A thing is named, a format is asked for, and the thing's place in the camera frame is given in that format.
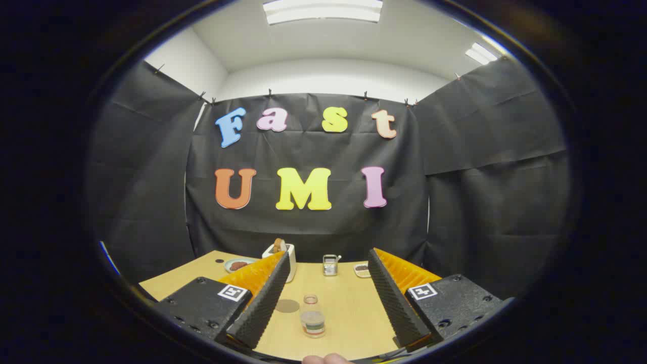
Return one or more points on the clear plastic juice bottle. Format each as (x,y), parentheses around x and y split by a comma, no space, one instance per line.
(313,323)

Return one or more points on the white toaster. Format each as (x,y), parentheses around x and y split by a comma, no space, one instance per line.
(292,265)

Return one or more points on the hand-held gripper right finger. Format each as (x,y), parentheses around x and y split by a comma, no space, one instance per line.
(394,303)

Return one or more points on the ceiling light panel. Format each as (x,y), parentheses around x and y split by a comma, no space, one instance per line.
(481,53)
(323,10)

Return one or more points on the round brown coaster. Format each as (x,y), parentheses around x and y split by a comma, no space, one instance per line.
(287,306)

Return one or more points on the pale green plate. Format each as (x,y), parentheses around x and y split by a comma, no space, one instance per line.
(250,261)

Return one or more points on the toasted bread slice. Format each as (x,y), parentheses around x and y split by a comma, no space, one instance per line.
(279,246)

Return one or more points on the wooden table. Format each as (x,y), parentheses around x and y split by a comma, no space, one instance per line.
(343,313)

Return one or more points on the white divided snack tray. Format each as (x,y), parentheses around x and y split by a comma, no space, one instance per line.
(361,270)

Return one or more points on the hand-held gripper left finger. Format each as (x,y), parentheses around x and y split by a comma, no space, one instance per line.
(263,308)

